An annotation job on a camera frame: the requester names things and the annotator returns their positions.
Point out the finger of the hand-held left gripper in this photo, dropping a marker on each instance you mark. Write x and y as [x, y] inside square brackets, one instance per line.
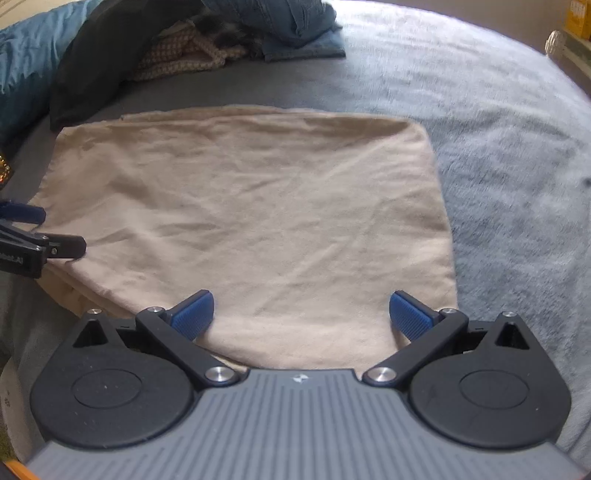
[25, 213]
[67, 245]

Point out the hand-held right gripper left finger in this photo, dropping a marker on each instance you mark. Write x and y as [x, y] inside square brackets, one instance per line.
[194, 316]

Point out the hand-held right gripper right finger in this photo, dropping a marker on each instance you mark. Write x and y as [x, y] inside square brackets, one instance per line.
[411, 316]

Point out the beige pants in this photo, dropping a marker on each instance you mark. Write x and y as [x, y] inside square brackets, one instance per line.
[254, 207]

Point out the blue padded jacket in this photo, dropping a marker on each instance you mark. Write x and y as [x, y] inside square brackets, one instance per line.
[27, 60]

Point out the black cloth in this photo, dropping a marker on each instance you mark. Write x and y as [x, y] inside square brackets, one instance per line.
[106, 55]

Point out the beige patterned sweater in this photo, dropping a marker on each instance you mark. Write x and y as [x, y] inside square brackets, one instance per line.
[184, 55]

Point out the grey striped cloth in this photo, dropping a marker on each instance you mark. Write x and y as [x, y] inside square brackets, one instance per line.
[226, 30]

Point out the blue jeans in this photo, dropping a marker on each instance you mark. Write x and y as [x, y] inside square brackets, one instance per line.
[286, 23]

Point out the round pale object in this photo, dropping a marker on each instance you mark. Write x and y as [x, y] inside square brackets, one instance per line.
[556, 41]

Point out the yellow box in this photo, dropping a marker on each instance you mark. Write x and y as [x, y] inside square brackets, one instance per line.
[579, 18]

